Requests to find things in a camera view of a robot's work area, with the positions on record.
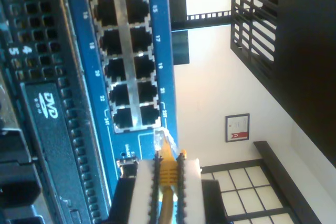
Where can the white paned screen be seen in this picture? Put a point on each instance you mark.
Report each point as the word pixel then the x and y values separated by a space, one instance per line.
pixel 249 190

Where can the dark wooden beam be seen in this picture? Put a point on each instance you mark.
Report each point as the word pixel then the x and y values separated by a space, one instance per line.
pixel 283 174

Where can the black rack server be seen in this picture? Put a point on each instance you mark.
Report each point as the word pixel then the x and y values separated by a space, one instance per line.
pixel 47 129

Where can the black perforated metal panel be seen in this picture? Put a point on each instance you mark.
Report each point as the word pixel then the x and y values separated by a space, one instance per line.
pixel 252 24

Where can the framed wall certificate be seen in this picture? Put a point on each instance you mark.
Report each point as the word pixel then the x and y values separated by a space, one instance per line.
pixel 237 128

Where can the black perforated rack post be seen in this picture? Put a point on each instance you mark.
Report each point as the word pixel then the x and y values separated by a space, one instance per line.
pixel 210 20

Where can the blue network switch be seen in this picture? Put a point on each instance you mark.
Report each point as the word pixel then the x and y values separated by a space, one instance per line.
pixel 84 24

